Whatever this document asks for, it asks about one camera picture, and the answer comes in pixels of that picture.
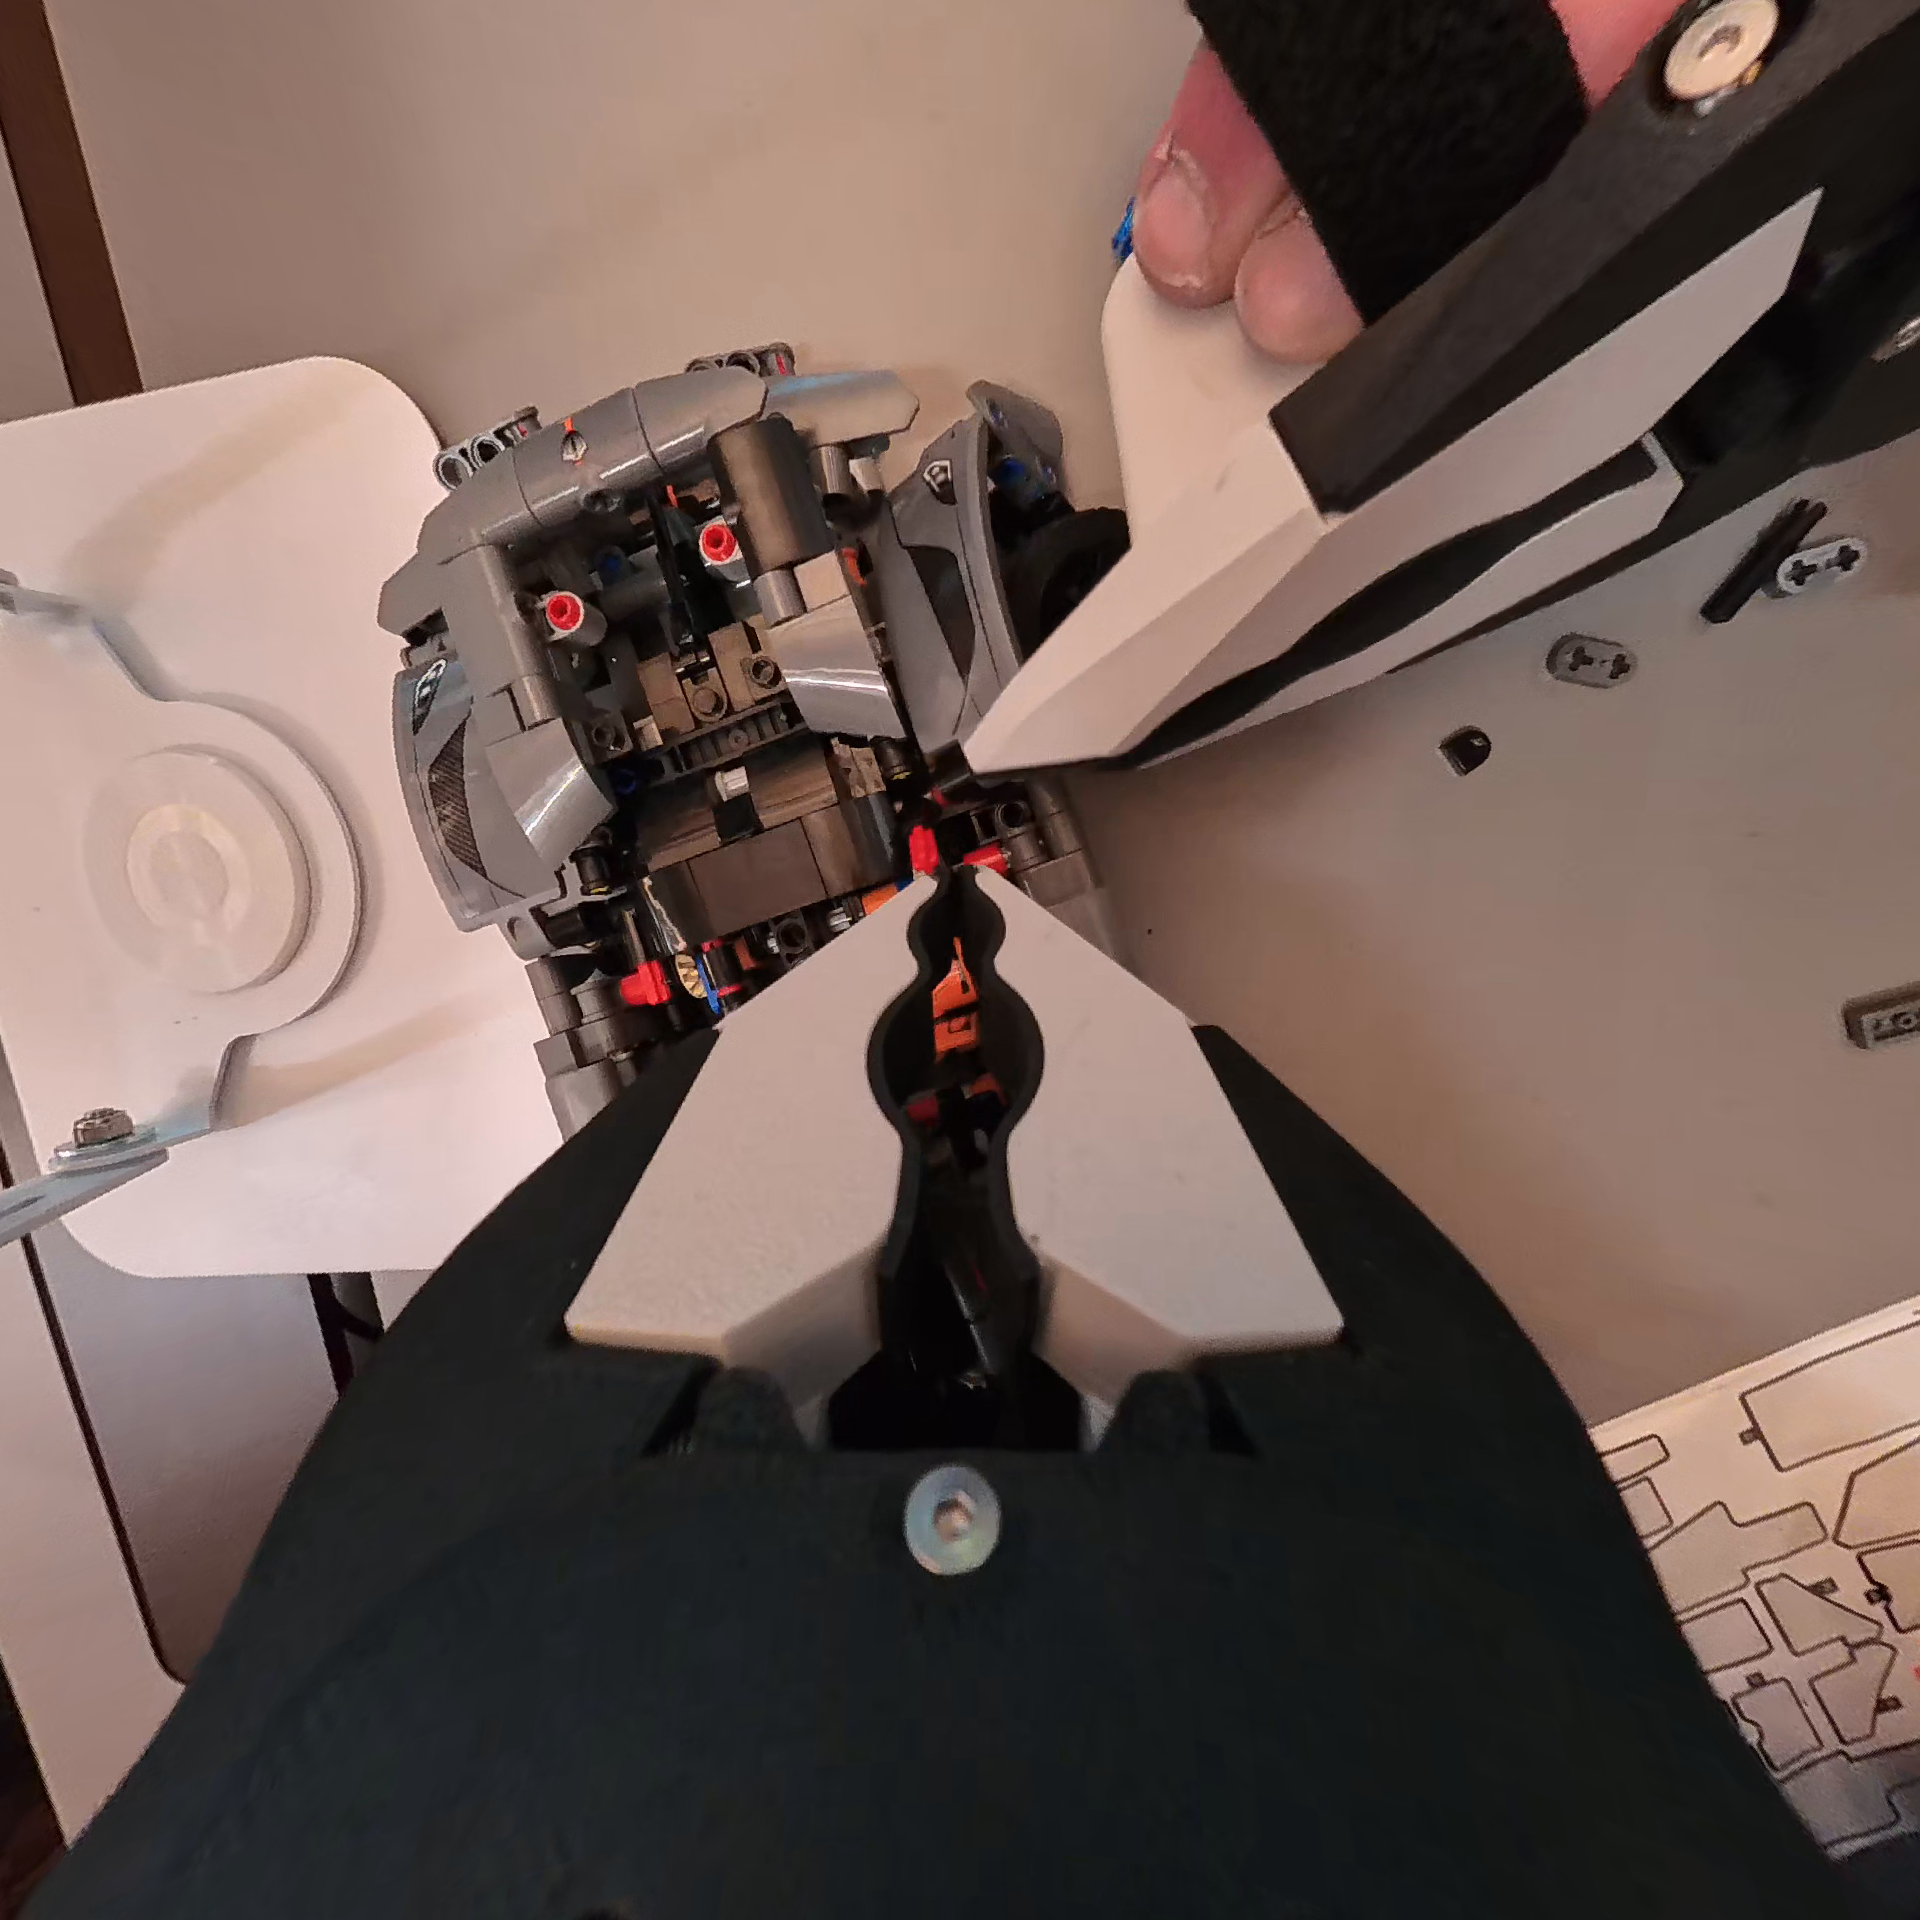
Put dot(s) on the dark grey lego fender assembly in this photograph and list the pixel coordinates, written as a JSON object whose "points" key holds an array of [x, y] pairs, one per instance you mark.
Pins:
{"points": [[937, 600]]}

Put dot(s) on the grey two-hole lego connector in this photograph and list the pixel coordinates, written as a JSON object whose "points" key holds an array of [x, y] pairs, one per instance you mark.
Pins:
{"points": [[1589, 660]]}

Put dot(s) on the grey lego axle connector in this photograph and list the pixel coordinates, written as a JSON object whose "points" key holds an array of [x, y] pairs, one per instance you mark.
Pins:
{"points": [[1823, 564]]}

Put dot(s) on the lego sticker sheet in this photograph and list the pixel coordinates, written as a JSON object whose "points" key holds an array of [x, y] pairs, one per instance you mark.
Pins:
{"points": [[1801, 1575]]}

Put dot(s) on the small black lego bush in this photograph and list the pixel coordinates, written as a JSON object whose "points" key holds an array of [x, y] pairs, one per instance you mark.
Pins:
{"points": [[1467, 747]]}

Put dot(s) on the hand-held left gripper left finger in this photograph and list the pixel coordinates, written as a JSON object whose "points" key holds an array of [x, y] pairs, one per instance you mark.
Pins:
{"points": [[736, 1201]]}

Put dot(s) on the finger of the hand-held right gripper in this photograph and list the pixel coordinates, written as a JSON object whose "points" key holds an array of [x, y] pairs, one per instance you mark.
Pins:
{"points": [[1201, 570], [1560, 549]]}

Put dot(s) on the blue lego pin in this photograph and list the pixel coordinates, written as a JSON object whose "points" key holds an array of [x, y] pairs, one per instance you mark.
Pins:
{"points": [[1119, 235]]}

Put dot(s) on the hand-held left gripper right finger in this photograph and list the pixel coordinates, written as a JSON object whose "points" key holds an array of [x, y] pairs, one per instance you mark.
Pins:
{"points": [[1172, 1201]]}

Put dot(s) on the grey lego car model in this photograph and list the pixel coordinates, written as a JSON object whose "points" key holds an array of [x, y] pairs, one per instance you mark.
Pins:
{"points": [[675, 676]]}

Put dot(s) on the person's right hand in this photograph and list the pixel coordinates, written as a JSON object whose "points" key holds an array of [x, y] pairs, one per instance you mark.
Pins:
{"points": [[1214, 210]]}

